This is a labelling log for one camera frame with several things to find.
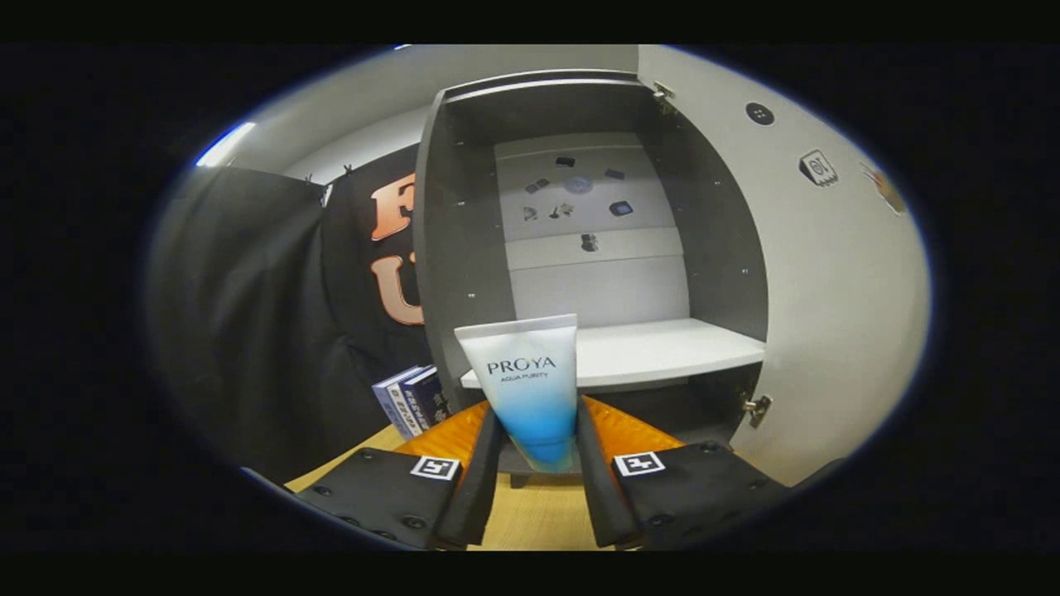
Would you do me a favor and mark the white and blue cosmetic tube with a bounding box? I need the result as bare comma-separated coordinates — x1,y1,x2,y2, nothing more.
454,314,579,473

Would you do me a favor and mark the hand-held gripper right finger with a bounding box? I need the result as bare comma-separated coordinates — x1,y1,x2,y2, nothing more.
576,396,796,549

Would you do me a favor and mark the black backdrop cloth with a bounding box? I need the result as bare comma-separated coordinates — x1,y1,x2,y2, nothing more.
147,145,444,485

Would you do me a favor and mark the grey cabinet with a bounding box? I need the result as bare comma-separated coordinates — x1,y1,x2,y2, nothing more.
412,69,771,489

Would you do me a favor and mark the light blue book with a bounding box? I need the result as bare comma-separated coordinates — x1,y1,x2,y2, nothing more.
372,365,427,440

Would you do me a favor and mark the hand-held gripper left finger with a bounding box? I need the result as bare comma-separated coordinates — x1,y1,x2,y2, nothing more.
286,401,506,551

